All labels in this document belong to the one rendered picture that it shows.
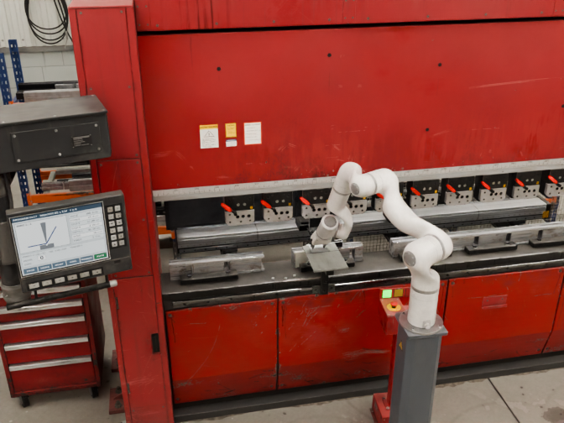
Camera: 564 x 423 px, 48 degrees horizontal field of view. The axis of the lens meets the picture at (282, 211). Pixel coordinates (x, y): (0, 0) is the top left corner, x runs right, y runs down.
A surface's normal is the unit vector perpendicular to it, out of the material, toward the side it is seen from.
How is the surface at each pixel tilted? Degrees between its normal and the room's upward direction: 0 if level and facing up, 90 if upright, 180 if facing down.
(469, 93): 90
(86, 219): 90
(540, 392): 0
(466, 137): 90
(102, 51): 90
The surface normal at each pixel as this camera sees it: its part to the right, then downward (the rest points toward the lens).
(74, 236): 0.43, 0.40
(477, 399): 0.00, -0.90
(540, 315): 0.20, 0.43
